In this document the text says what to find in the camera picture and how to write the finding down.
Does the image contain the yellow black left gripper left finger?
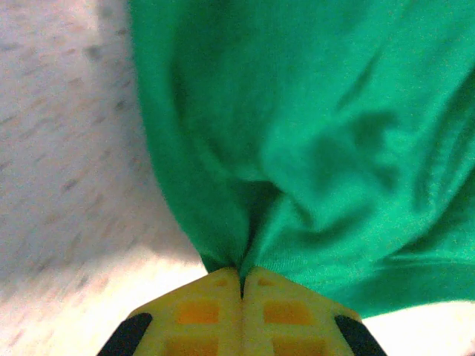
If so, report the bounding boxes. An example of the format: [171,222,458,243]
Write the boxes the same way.
[98,267,244,356]

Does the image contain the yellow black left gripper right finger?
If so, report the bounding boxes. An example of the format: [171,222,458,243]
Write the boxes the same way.
[243,267,389,356]

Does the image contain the green t-shirt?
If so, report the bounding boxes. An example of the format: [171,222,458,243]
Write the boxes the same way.
[128,0,475,320]

